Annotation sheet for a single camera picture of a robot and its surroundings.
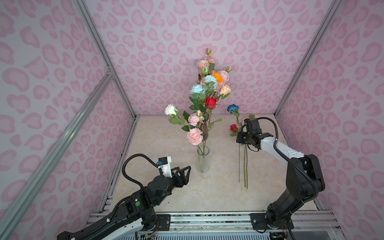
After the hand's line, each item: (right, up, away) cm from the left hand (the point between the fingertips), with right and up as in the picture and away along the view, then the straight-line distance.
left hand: (187, 167), depth 70 cm
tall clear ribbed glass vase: (+8, 0, +14) cm, 16 cm away
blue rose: (+29, +31, +30) cm, 52 cm away
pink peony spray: (+4, +15, -5) cm, 16 cm away
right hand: (+31, +13, +23) cm, 41 cm away
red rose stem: (+31, +18, +37) cm, 51 cm away
